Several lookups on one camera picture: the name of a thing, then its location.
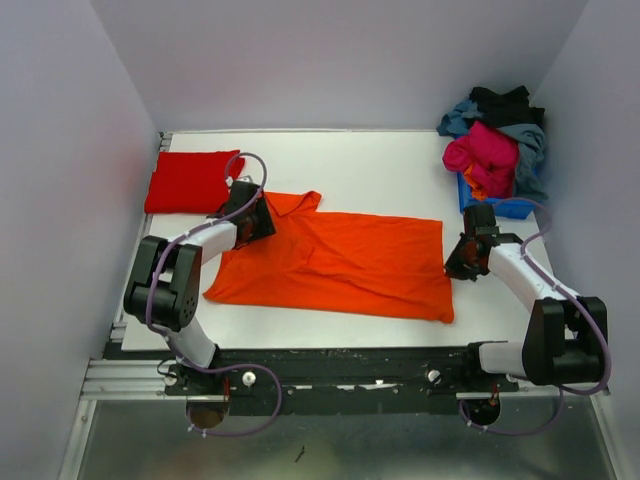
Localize orange t shirt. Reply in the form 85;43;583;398
204;191;454;324

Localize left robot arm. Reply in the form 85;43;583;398
123;181;275;395

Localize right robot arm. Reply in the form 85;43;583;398
444;204;612;395

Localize blue plastic bin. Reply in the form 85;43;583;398
456;173;538;220

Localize folded red t shirt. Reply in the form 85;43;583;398
144;150;245;214

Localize grey blue t shirt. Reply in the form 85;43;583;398
436;96;548;202

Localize magenta t shirt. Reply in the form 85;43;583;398
442;122;519;200

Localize black t shirt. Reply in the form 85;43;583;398
469;85;545;128

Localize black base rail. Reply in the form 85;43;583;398
103;342;566;417

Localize aluminium frame profile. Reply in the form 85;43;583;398
79;131;174;401

